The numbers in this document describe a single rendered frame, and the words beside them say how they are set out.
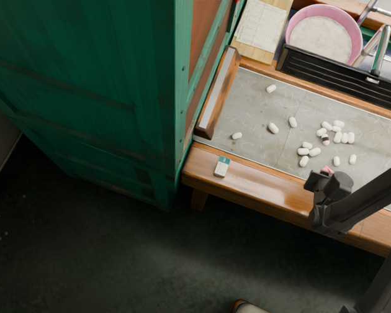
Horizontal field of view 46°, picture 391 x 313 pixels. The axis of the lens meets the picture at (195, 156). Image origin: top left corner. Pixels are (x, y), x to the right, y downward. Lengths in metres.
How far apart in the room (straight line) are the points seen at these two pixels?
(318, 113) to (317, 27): 0.32
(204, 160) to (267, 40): 0.47
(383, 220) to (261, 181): 0.39
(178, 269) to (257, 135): 0.88
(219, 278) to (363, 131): 0.97
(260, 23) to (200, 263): 1.11
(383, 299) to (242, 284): 1.32
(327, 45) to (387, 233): 0.67
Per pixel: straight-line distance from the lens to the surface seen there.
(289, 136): 1.55
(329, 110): 1.61
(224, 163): 1.44
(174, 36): 0.58
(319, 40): 1.72
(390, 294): 0.93
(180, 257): 2.17
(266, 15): 1.67
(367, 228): 1.53
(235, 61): 1.50
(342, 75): 1.26
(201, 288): 2.18
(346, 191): 1.21
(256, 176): 1.46
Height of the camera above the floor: 2.17
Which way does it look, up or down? 75 degrees down
